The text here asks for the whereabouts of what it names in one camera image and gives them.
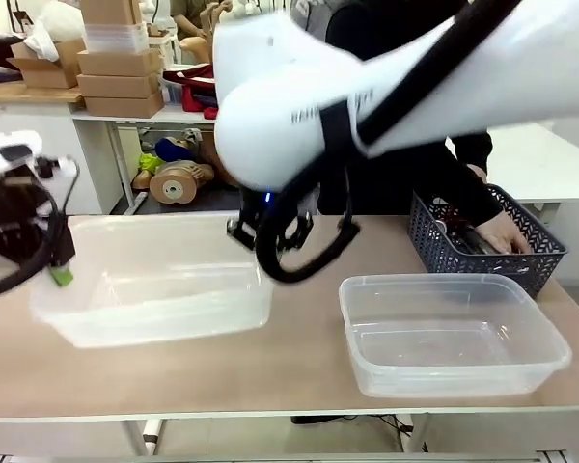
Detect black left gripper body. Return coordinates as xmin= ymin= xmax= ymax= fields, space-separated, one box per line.
xmin=0 ymin=176 xmax=59 ymax=229

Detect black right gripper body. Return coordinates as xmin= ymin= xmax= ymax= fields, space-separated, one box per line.
xmin=238 ymin=185 xmax=319 ymax=228

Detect large clear plastic bin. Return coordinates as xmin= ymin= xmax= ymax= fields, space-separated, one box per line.
xmin=30 ymin=214 xmax=277 ymax=349

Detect dark grey lattice basket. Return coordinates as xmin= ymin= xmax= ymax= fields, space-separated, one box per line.
xmin=408 ymin=183 xmax=570 ymax=301

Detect small clear plastic container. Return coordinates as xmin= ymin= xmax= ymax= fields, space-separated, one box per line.
xmin=338 ymin=273 xmax=573 ymax=399

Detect person's right forearm black sleeve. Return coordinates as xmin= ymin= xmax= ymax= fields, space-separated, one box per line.
xmin=414 ymin=142 xmax=507 ymax=228

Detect person's left forearm black sleeve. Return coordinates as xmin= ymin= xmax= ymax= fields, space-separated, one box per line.
xmin=455 ymin=130 xmax=494 ymax=170

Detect person's left hand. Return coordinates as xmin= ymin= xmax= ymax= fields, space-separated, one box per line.
xmin=464 ymin=163 xmax=490 ymax=187

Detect person's right hand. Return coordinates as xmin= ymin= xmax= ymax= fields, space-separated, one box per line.
xmin=475 ymin=210 xmax=533 ymax=256

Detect tan mannequin torso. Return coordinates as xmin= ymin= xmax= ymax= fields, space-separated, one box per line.
xmin=148 ymin=162 xmax=217 ymax=207

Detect person torso black sweater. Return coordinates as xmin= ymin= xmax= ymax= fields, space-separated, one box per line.
xmin=316 ymin=0 xmax=494 ymax=217

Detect mannequin head blue cap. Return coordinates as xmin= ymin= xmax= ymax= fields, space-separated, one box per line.
xmin=154 ymin=125 xmax=205 ymax=164

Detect yellow green cloth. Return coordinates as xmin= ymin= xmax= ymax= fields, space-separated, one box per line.
xmin=138 ymin=150 xmax=169 ymax=176

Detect wooden shelf board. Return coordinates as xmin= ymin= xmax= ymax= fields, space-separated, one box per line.
xmin=0 ymin=85 xmax=87 ymax=106

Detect red fabric bag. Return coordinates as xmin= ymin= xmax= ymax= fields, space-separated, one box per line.
xmin=162 ymin=64 xmax=222 ymax=121

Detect open cardboard box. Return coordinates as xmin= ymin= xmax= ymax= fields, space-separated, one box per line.
xmin=6 ymin=37 xmax=87 ymax=91

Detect closed flat cardboard box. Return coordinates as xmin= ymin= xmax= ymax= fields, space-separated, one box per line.
xmin=83 ymin=93 xmax=166 ymax=120
xmin=76 ymin=47 xmax=164 ymax=77
xmin=76 ymin=72 xmax=161 ymax=98

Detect dark cushion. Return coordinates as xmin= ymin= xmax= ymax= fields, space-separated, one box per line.
xmin=0 ymin=35 xmax=26 ymax=68

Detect white plastic bag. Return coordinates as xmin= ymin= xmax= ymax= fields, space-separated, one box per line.
xmin=25 ymin=0 xmax=87 ymax=63

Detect white table leg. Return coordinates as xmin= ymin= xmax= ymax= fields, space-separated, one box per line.
xmin=120 ymin=418 xmax=166 ymax=457
xmin=404 ymin=412 xmax=431 ymax=455

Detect stack of clear plastic trays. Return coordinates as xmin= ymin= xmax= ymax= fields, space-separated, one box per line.
xmin=83 ymin=22 xmax=150 ymax=53

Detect background person olive shirt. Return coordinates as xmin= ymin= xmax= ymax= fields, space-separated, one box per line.
xmin=170 ymin=0 xmax=223 ymax=39

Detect tall cardboard box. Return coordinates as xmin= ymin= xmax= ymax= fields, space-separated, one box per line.
xmin=79 ymin=0 xmax=145 ymax=26

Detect white side table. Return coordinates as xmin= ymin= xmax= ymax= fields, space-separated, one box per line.
xmin=485 ymin=122 xmax=579 ymax=214

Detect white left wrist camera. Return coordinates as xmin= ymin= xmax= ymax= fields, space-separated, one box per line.
xmin=0 ymin=128 xmax=78 ymax=187

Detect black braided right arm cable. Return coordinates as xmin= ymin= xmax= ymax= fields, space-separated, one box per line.
xmin=254 ymin=0 xmax=523 ymax=285

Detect black floor cables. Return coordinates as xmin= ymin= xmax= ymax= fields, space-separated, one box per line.
xmin=365 ymin=413 xmax=417 ymax=436

